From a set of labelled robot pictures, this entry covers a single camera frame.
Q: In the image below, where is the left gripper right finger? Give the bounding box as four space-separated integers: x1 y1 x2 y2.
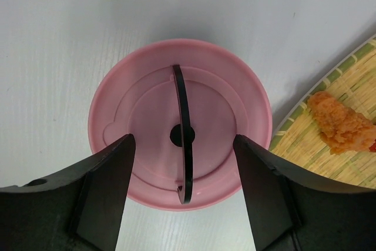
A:
233 135 375 250

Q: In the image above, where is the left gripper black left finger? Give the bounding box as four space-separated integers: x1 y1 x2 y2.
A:
1 134 135 250

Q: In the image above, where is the pink round lid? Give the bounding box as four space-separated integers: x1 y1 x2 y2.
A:
88 39 273 211

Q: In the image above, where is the bamboo mat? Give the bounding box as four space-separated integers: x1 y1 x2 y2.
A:
270 38 375 189

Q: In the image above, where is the orange cheese wedge toy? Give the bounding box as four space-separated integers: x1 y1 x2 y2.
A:
307 91 375 155

